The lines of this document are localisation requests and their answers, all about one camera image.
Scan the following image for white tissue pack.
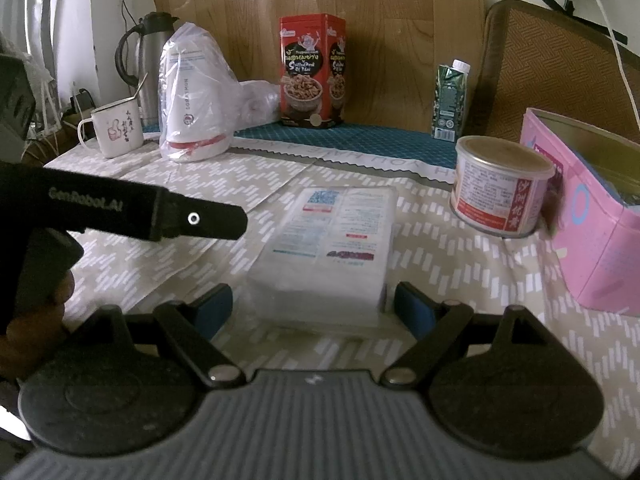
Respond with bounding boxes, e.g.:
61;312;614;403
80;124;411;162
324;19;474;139
245;186;397;333

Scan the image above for person left hand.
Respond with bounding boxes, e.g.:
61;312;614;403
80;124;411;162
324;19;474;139
1;271;75;380

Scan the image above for white enamel mug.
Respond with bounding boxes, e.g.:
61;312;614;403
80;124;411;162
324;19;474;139
77;96;144;159

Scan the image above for Doraemon cups in plastic bag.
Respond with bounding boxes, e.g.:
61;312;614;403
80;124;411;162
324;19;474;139
158;23;280;164

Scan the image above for round food can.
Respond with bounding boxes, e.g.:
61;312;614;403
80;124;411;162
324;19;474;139
450;136;555;238

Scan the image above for teal mat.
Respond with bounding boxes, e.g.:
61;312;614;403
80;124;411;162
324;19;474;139
142;121;459;172

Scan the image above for steel thermos jug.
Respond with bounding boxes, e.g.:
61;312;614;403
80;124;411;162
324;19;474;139
114;12;177;131

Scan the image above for red snack box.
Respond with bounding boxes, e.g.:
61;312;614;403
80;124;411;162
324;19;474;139
280;13;346;129

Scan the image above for pink gold tin box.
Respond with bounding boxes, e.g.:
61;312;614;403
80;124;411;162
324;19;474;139
520;107;639;316

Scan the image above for green drink carton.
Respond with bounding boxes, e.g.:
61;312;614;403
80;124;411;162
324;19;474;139
432;60;471;143

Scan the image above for brown woven chair mat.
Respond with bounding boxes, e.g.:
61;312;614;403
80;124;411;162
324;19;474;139
464;0;639;142

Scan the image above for wooden board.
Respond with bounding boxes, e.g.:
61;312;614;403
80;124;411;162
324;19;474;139
154;0;485;132

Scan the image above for white power cable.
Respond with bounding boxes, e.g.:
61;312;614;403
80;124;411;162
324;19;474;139
574;0;640;131

